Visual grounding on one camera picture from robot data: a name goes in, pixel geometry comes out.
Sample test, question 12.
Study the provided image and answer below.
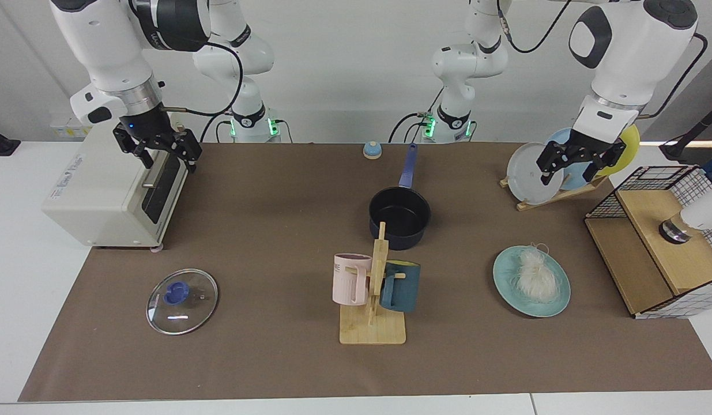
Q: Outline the white vermicelli bundle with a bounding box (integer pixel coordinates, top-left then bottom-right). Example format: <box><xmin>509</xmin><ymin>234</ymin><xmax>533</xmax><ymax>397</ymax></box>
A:
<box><xmin>508</xmin><ymin>242</ymin><xmax>562</xmax><ymax>304</ymax></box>

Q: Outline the glass lid with blue knob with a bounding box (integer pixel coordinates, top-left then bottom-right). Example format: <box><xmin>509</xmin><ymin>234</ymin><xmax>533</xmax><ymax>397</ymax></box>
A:
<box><xmin>146</xmin><ymin>269</ymin><xmax>219</xmax><ymax>336</ymax></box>

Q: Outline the light blue plate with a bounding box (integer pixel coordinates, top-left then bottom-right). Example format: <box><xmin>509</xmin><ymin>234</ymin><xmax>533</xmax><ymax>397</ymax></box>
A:
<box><xmin>546</xmin><ymin>128</ymin><xmax>593</xmax><ymax>191</ymax></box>

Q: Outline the grey plate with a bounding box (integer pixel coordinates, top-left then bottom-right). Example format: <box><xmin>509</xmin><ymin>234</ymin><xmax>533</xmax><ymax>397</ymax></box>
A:
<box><xmin>506</xmin><ymin>142</ymin><xmax>564</xmax><ymax>205</ymax></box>

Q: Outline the wooden plate rack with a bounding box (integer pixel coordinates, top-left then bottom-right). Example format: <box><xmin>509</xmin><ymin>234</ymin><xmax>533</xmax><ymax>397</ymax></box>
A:
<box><xmin>499</xmin><ymin>176</ymin><xmax>609</xmax><ymax>212</ymax></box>

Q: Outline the yellow plate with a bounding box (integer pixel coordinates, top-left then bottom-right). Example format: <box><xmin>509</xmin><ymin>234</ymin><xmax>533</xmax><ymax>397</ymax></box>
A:
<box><xmin>595</xmin><ymin>124</ymin><xmax>641</xmax><ymax>177</ymax></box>

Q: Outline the teal plate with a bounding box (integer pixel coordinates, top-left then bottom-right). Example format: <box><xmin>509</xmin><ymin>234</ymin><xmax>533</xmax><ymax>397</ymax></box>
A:
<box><xmin>493</xmin><ymin>246</ymin><xmax>571</xmax><ymax>318</ymax></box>

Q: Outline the pale toaster oven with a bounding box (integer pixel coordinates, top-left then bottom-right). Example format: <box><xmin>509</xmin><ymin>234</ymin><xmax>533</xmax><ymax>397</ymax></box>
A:
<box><xmin>42</xmin><ymin>112</ymin><xmax>189</xmax><ymax>252</ymax></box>

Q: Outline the white power strip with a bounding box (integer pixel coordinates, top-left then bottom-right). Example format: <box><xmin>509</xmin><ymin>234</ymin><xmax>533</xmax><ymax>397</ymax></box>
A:
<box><xmin>49</xmin><ymin>118</ymin><xmax>94</xmax><ymax>139</ymax></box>

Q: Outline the dark teal cup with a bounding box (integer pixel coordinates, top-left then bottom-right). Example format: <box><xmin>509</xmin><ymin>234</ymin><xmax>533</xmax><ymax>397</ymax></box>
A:
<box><xmin>379</xmin><ymin>261</ymin><xmax>421</xmax><ymax>314</ymax></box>

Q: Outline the brown table cloth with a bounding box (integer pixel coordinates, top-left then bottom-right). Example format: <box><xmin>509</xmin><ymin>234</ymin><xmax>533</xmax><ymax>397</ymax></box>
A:
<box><xmin>18</xmin><ymin>142</ymin><xmax>712</xmax><ymax>402</ymax></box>

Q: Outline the pink cup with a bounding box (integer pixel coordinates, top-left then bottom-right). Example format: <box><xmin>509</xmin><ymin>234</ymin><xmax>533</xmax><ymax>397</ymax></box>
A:
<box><xmin>332</xmin><ymin>253</ymin><xmax>372</xmax><ymax>306</ymax></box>

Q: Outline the wooden cup stand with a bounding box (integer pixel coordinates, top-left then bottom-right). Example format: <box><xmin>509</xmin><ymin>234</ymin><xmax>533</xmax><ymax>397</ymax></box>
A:
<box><xmin>339</xmin><ymin>222</ymin><xmax>407</xmax><ymax>345</ymax></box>

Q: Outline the wire basket with wooden floor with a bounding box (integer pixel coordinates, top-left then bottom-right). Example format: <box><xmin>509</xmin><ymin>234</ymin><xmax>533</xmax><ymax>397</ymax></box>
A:
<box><xmin>584</xmin><ymin>165</ymin><xmax>712</xmax><ymax>319</ymax></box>

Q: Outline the white cylinder with metal ring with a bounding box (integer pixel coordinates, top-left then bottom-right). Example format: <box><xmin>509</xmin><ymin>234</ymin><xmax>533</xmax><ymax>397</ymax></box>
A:
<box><xmin>658</xmin><ymin>196</ymin><xmax>712</xmax><ymax>244</ymax></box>

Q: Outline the black mount block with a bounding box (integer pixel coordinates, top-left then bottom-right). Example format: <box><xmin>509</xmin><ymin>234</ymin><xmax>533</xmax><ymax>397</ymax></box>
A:
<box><xmin>0</xmin><ymin>124</ymin><xmax>21</xmax><ymax>159</ymax></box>

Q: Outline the black pot with blue handle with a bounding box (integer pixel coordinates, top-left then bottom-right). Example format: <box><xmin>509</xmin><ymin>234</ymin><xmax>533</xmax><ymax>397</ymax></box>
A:
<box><xmin>368</xmin><ymin>143</ymin><xmax>432</xmax><ymax>251</ymax></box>

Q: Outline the black base cable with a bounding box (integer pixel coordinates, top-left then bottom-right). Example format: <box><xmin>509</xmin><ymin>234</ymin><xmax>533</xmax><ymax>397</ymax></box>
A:
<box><xmin>388</xmin><ymin>86</ymin><xmax>444</xmax><ymax>144</ymax></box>

